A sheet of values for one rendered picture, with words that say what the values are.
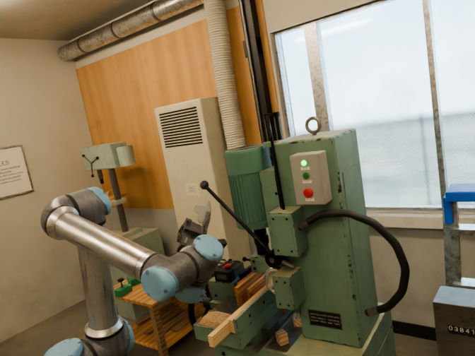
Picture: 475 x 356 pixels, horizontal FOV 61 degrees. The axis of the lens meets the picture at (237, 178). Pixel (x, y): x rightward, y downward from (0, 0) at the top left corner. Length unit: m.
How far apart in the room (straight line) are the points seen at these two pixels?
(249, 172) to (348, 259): 0.46
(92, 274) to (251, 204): 0.65
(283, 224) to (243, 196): 0.25
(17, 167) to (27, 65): 1.01
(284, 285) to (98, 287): 0.70
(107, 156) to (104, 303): 2.19
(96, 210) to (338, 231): 0.84
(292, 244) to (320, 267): 0.15
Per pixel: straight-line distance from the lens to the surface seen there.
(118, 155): 3.61
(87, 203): 1.50
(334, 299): 1.45
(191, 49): 3.42
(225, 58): 3.03
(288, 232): 1.31
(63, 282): 4.57
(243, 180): 1.48
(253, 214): 1.51
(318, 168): 1.23
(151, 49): 3.76
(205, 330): 1.56
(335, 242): 1.35
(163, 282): 1.02
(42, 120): 4.45
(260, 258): 1.62
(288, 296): 1.40
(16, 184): 4.27
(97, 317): 1.71
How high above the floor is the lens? 1.63
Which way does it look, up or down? 9 degrees down
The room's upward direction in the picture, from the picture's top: 10 degrees counter-clockwise
